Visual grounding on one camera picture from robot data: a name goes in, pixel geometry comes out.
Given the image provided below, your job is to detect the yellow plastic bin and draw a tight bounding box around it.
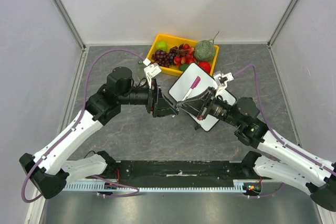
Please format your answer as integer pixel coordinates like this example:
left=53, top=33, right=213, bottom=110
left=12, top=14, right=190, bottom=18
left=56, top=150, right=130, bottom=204
left=147, top=34, right=219, bottom=77

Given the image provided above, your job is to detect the green netted melon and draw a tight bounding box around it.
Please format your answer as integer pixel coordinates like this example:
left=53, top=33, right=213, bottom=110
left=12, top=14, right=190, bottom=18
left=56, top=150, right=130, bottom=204
left=194, top=40, right=216, bottom=61

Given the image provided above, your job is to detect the aluminium frame post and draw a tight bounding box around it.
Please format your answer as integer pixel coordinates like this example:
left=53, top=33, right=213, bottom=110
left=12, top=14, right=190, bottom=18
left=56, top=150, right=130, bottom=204
left=267, top=0, right=300, bottom=49
left=52, top=0, right=86, bottom=50

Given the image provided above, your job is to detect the right aluminium frame post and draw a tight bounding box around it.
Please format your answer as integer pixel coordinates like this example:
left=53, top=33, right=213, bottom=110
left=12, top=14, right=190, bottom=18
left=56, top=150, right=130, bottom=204
left=267, top=0, right=300, bottom=49

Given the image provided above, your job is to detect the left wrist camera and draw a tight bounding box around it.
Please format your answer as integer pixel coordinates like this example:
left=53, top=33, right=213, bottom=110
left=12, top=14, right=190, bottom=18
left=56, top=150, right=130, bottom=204
left=143, top=58, right=162, bottom=88

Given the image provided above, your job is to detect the white cable duct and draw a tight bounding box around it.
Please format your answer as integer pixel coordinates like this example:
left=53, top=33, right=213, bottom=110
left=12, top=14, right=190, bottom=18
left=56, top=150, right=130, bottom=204
left=62, top=179, right=263, bottom=193

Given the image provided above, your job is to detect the magenta marker cap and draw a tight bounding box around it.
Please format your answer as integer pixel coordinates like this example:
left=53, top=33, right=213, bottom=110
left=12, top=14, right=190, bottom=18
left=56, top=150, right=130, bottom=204
left=191, top=76, right=201, bottom=89

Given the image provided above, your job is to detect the left aluminium frame post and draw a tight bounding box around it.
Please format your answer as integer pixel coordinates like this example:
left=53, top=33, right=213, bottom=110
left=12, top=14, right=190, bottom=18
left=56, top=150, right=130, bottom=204
left=52, top=0, right=86, bottom=50

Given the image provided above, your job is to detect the green apple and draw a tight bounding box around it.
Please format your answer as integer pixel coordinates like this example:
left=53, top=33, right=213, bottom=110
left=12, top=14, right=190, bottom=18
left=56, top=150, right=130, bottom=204
left=155, top=40, right=168, bottom=51

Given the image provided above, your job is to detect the red apple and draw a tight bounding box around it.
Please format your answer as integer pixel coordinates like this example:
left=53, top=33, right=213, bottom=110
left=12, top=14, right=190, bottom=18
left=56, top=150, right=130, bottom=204
left=198, top=61, right=212, bottom=74

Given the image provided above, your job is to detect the clear glass bottle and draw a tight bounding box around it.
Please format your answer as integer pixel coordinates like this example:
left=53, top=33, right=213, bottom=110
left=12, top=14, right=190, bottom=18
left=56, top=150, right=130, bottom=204
left=136, top=60, right=146, bottom=79

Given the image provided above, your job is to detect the white marker pen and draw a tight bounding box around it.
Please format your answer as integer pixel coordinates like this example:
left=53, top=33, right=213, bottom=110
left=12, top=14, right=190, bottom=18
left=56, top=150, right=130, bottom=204
left=182, top=76, right=201, bottom=101

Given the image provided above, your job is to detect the red cherry bunch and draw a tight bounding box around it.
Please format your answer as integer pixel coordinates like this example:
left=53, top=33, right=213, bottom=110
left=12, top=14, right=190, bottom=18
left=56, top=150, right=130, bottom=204
left=170, top=44, right=197, bottom=67

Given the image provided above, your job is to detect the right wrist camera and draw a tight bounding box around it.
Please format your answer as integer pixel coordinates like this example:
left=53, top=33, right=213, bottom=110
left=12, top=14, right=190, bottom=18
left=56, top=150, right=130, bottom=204
left=213, top=71, right=234, bottom=95

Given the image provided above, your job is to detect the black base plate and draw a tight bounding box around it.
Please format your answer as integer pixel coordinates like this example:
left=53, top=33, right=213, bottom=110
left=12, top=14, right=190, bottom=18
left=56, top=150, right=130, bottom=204
left=100, top=151, right=261, bottom=188

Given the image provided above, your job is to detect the small whiteboard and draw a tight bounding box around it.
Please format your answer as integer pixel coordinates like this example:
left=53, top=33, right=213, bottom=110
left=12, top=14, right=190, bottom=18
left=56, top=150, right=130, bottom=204
left=169, top=63, right=236, bottom=132

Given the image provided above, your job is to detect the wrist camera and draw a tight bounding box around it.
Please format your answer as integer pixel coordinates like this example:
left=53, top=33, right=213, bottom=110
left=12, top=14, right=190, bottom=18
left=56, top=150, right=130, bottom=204
left=143, top=58, right=162, bottom=88
left=213, top=71, right=234, bottom=95

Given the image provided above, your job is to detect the purple grape bunch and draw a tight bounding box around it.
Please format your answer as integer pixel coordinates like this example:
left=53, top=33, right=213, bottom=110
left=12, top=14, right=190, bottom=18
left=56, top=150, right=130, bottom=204
left=151, top=46, right=179, bottom=68

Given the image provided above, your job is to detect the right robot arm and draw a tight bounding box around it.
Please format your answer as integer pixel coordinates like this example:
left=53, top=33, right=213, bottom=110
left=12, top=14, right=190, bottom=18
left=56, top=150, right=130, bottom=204
left=176, top=87, right=335, bottom=212

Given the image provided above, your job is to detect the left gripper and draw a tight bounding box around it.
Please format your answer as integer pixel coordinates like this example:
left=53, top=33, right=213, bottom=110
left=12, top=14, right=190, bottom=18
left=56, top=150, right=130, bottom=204
left=119, top=77, right=179, bottom=118

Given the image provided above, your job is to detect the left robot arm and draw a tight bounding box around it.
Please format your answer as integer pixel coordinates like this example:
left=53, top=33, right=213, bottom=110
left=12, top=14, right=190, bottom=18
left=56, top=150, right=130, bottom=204
left=19, top=64, right=178, bottom=199

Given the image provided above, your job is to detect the green avocado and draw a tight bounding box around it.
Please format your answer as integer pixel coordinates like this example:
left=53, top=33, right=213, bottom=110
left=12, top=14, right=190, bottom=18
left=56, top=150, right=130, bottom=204
left=179, top=63, right=189, bottom=72

